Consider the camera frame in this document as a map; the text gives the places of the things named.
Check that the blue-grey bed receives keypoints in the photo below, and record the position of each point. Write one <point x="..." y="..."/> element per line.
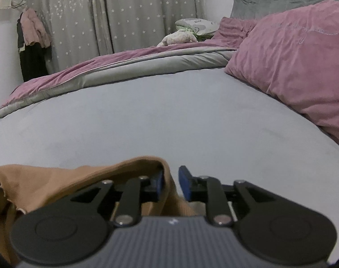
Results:
<point x="158" y="117"/>

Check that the cream plush toy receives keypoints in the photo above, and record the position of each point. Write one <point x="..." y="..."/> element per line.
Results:
<point x="178" y="37"/>

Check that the small pink pillow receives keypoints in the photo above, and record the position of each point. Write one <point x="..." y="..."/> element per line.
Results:
<point x="231" y="30"/>

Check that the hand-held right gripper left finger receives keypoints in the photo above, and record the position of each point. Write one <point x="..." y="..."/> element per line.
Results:
<point x="157" y="187"/>

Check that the grey star-print curtain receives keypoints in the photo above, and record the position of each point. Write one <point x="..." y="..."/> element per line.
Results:
<point x="116" y="14"/>

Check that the pink and grey quilt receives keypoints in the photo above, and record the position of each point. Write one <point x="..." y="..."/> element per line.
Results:
<point x="102" y="75"/>

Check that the brown sweater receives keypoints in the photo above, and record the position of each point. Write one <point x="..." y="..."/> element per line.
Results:
<point x="60" y="181"/>

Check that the large pink pillow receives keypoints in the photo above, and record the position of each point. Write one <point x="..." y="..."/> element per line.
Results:
<point x="292" y="61"/>

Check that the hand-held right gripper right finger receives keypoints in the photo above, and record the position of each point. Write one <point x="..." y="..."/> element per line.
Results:
<point x="185" y="182"/>

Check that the pink hanging garment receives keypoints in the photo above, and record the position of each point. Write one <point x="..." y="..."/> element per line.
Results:
<point x="32" y="28"/>

